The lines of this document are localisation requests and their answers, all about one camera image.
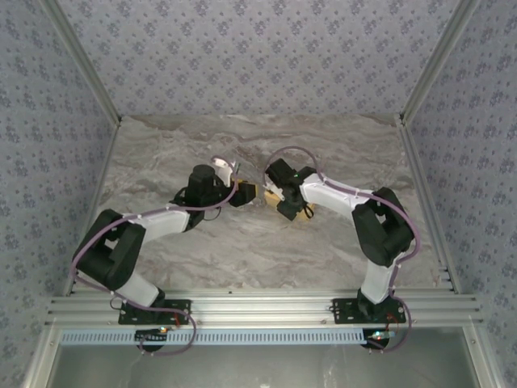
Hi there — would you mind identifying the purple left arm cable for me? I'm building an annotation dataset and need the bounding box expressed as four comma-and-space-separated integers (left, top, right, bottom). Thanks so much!
70, 157, 239, 356

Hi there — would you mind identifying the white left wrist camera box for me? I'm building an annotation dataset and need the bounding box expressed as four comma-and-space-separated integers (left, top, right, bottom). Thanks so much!
210, 156, 240, 189

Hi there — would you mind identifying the aluminium corner post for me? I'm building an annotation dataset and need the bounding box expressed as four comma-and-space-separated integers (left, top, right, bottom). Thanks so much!
40, 0, 123, 127
397, 0, 484, 127

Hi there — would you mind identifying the small black circuit board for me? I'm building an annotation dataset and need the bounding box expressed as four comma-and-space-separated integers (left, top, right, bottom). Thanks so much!
360, 327, 399, 352
135, 327, 170, 352

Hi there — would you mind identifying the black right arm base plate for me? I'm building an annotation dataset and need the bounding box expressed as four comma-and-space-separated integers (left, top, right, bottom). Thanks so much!
331, 297, 407, 326

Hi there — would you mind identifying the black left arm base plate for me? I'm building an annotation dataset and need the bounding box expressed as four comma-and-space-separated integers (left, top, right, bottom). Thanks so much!
118, 297, 191, 326

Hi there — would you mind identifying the aluminium side rail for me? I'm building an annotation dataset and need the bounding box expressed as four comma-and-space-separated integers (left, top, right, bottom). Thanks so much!
397, 116, 461, 294
62, 116, 122, 298

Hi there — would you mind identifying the grey metal sheet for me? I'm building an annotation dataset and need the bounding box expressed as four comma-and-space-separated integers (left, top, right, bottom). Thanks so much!
23, 325, 504, 388

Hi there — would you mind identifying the yellow paper box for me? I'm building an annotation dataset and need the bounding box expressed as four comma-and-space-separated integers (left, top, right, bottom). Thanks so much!
263, 188, 315, 224

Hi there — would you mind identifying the aluminium frame cross rail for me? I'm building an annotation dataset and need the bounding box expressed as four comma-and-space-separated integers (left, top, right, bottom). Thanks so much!
44, 289, 484, 327

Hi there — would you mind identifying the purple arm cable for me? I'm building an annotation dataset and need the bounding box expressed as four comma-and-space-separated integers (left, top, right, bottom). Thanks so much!
70, 157, 239, 356
262, 145, 423, 353

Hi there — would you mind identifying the grey slotted cable duct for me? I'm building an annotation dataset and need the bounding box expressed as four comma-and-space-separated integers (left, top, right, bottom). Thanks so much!
60, 327, 375, 347

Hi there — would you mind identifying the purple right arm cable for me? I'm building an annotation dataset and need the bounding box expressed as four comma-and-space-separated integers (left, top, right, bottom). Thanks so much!
262, 145, 423, 353

